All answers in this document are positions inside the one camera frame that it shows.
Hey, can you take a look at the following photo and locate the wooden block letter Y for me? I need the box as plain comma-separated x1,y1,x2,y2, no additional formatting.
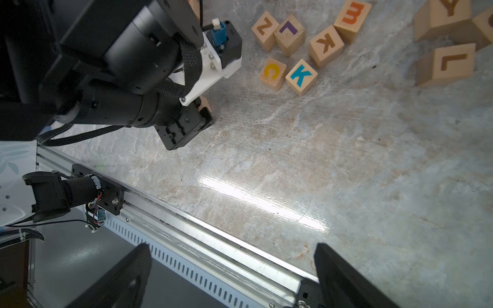
413,0,472,42

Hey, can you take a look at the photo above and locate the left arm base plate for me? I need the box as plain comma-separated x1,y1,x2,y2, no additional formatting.
71,164,125,216

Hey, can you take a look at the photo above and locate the wooden block orange L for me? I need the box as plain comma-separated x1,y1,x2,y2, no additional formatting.
417,43,476,87

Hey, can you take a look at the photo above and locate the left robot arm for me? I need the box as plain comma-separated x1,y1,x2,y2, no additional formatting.
1,1,214,150

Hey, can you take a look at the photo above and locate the wooden block orange K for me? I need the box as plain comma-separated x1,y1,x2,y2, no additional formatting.
309,25,345,68

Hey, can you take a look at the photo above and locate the wooden block letter G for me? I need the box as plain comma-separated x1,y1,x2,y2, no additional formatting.
450,7,492,51

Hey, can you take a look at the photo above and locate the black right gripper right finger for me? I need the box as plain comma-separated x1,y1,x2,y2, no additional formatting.
314,243,399,308

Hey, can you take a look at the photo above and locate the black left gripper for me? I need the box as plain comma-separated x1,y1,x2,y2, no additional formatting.
155,101,214,150

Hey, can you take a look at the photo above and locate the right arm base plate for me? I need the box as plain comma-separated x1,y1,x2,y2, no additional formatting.
294,278,325,308

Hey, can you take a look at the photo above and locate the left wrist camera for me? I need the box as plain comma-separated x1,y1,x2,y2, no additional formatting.
180,19,243,107

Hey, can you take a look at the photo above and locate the wooden block blue K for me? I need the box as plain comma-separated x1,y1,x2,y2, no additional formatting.
286,59,318,96

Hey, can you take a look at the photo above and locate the wooden block letter Z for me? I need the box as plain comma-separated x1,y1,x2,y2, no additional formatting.
251,11,279,52

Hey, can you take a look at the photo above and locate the wooden block purple L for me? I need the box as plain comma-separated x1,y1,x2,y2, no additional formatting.
274,14,306,58

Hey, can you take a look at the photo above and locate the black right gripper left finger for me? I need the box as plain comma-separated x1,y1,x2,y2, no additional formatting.
68,243,152,307

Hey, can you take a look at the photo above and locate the wooden block letter D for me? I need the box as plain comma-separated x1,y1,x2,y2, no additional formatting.
198,96,213,114

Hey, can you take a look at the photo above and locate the wooden block letter C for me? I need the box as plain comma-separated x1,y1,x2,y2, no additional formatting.
259,58,287,92

